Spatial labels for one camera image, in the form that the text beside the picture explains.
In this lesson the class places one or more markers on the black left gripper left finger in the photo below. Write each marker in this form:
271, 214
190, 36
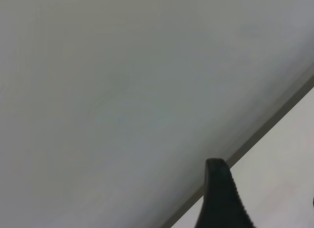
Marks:
220, 193

